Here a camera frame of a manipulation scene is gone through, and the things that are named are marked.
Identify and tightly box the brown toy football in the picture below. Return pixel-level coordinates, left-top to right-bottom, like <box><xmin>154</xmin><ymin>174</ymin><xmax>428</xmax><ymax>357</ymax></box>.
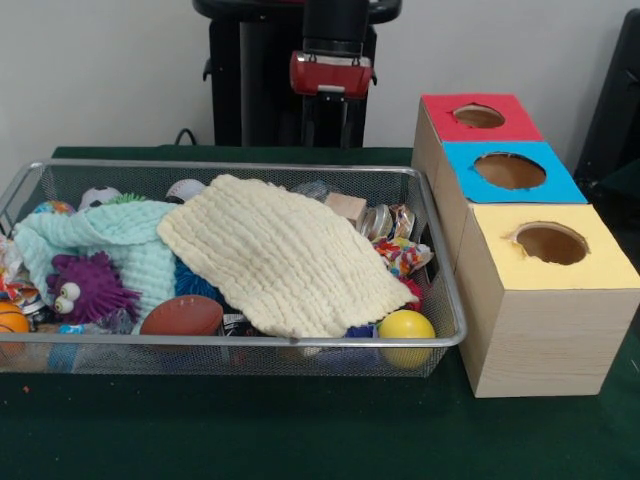
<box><xmin>139</xmin><ymin>295</ymin><xmax>225</xmax><ymax>337</ymax></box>

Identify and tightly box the colourful crinkly packet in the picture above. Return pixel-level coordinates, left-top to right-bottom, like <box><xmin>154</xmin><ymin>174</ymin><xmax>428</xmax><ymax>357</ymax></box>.
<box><xmin>373</xmin><ymin>237</ymin><xmax>434</xmax><ymax>279</ymax></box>

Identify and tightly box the small wooden block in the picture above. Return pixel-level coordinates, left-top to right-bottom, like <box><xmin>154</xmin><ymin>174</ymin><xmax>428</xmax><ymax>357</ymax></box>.
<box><xmin>324</xmin><ymin>192</ymin><xmax>368</xmax><ymax>227</ymax></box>

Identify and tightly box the white ball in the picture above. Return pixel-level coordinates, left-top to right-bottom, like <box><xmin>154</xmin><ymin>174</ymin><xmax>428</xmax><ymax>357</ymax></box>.
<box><xmin>165</xmin><ymin>179</ymin><xmax>207</xmax><ymax>204</ymax></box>

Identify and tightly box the yellow ball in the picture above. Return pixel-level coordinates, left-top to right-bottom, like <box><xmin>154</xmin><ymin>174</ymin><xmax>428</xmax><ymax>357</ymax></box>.
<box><xmin>378</xmin><ymin>309</ymin><xmax>437</xmax><ymax>369</ymax></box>

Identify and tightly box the clear mesh bin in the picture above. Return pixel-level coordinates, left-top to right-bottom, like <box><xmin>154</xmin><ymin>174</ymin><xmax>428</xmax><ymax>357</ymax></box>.
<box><xmin>0</xmin><ymin>158</ymin><xmax>468</xmax><ymax>379</ymax></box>

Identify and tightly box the cream yellow cloth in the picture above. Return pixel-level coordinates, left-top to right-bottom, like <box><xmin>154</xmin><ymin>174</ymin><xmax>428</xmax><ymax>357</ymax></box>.
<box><xmin>157</xmin><ymin>174</ymin><xmax>419</xmax><ymax>339</ymax></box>

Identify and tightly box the small soccer ball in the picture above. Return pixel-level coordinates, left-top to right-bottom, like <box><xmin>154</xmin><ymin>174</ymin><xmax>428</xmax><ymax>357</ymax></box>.
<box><xmin>78</xmin><ymin>187</ymin><xmax>122</xmax><ymax>211</ymax></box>

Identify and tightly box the mint green cloth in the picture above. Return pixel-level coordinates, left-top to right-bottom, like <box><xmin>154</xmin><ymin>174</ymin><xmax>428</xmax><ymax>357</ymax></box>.
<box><xmin>12</xmin><ymin>200</ymin><xmax>181</xmax><ymax>321</ymax></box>

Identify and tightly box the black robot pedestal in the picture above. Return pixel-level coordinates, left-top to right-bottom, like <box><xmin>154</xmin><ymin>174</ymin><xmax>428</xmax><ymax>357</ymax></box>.
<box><xmin>193</xmin><ymin>0</ymin><xmax>402</xmax><ymax>149</ymax></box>

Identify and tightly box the black chair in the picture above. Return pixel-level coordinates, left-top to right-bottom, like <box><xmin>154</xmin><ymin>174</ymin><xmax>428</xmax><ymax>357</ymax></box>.
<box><xmin>575</xmin><ymin>10</ymin><xmax>640</xmax><ymax>201</ymax></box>

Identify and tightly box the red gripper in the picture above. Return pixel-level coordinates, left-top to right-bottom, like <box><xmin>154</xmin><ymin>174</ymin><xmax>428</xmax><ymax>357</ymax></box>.
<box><xmin>289</xmin><ymin>50</ymin><xmax>374</xmax><ymax>148</ymax></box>

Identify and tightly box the dark green table cloth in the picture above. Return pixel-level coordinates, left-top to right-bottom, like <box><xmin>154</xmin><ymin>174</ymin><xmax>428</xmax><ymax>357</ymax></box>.
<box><xmin>0</xmin><ymin>145</ymin><xmax>640</xmax><ymax>480</ymax></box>

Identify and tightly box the orange toy basketball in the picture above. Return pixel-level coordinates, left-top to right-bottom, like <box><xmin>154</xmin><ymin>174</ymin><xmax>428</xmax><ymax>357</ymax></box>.
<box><xmin>0</xmin><ymin>300</ymin><xmax>31</xmax><ymax>337</ymax></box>

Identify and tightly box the purple spiky toy with eyes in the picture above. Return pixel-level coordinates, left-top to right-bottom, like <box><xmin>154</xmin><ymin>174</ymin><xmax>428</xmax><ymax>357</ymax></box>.
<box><xmin>46</xmin><ymin>252</ymin><xmax>142</xmax><ymax>325</ymax></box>

